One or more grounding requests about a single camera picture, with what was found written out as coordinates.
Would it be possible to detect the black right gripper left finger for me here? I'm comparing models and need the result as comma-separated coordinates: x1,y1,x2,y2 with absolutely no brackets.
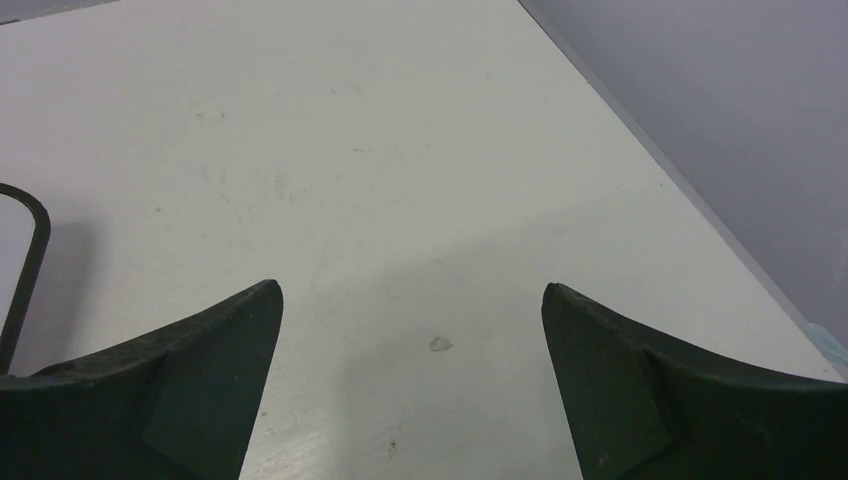
1,280,284,479

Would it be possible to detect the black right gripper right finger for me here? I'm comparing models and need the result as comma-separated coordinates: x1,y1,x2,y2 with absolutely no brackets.
541,283,847,479

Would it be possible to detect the black framed whiteboard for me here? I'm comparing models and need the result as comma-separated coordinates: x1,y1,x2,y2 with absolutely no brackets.
1,183,51,375

